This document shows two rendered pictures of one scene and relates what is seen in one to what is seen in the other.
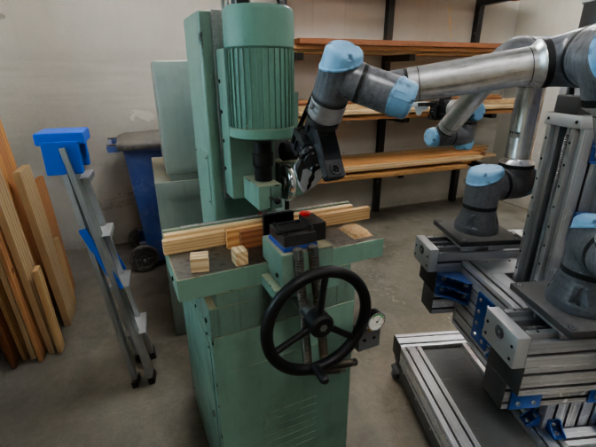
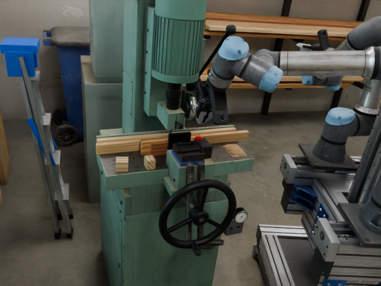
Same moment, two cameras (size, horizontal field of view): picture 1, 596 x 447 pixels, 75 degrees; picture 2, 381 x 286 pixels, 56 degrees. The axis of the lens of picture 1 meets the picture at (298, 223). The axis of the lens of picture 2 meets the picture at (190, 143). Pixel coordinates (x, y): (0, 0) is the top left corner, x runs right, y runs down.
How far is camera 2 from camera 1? 0.34 m
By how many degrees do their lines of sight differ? 6
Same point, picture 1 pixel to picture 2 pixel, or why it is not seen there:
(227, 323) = (136, 206)
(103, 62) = not seen: outside the picture
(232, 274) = (143, 175)
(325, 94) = (220, 70)
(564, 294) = (368, 217)
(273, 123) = (183, 72)
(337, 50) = (231, 47)
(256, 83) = (175, 45)
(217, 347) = (127, 222)
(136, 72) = not seen: outside the picture
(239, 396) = (138, 256)
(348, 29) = not seen: outside the picture
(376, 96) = (253, 78)
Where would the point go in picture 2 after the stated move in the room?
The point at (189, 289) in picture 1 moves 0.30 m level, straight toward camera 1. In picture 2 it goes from (113, 182) to (121, 242)
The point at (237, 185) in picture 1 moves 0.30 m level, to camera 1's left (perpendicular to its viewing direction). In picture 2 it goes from (152, 107) to (79, 99)
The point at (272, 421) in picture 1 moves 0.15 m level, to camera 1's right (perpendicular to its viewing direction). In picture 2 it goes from (159, 276) to (193, 280)
